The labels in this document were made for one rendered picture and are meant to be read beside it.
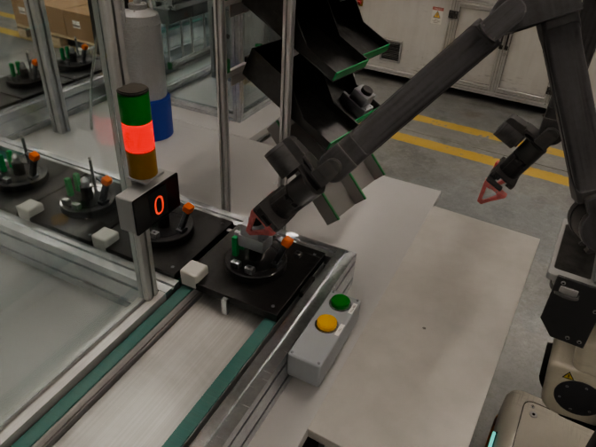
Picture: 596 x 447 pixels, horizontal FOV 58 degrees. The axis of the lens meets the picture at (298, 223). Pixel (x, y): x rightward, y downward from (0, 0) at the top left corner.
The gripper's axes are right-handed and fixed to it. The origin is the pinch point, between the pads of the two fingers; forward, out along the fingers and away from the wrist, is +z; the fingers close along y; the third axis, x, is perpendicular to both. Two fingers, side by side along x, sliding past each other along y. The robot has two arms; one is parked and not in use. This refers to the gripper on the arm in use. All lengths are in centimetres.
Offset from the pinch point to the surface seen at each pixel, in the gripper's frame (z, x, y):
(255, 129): 48, -23, -84
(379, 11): 106, -56, -415
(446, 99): 100, 44, -397
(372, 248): 4.8, 26.9, -33.8
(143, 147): -12.0, -23.4, 20.7
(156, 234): 20.5, -12.6, 5.6
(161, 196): -4.4, -15.9, 18.1
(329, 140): -13.1, -3.6, -23.4
